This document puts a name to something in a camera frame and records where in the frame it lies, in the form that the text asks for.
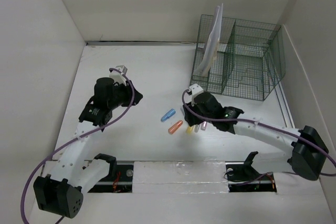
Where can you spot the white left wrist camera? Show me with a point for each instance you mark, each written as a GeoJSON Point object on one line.
{"type": "Point", "coordinates": [120, 73]}

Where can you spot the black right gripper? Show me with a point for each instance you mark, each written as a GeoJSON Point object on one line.
{"type": "Point", "coordinates": [191, 121]}

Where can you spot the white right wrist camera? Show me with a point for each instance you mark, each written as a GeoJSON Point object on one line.
{"type": "Point", "coordinates": [194, 90]}

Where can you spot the pink purple marker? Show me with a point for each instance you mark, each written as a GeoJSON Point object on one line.
{"type": "Point", "coordinates": [204, 126]}

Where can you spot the clear purple-zip document pouch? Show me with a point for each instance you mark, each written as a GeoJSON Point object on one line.
{"type": "Point", "coordinates": [213, 39]}

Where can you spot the orange capsule marker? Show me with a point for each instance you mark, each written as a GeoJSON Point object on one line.
{"type": "Point", "coordinates": [175, 127]}

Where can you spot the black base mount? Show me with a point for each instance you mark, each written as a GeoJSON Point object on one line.
{"type": "Point", "coordinates": [118, 180]}
{"type": "Point", "coordinates": [243, 178]}

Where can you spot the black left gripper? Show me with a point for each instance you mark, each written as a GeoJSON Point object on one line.
{"type": "Point", "coordinates": [127, 88]}

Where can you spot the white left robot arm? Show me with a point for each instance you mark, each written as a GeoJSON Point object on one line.
{"type": "Point", "coordinates": [61, 191]}

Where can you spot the green wire mesh organizer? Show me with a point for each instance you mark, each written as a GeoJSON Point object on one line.
{"type": "Point", "coordinates": [250, 60]}

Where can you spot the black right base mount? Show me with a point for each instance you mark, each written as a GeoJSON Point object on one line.
{"type": "Point", "coordinates": [243, 178]}

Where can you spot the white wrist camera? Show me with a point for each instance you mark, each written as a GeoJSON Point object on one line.
{"type": "Point", "coordinates": [194, 90]}
{"type": "Point", "coordinates": [120, 73]}

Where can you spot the blue capsule marker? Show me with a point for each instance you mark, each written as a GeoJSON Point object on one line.
{"type": "Point", "coordinates": [168, 115]}

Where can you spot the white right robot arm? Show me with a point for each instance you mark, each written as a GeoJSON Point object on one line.
{"type": "Point", "coordinates": [302, 151]}

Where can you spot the yellow capsule marker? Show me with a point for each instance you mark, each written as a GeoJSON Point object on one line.
{"type": "Point", "coordinates": [189, 129]}

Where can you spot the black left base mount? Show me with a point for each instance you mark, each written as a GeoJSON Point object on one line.
{"type": "Point", "coordinates": [118, 180]}

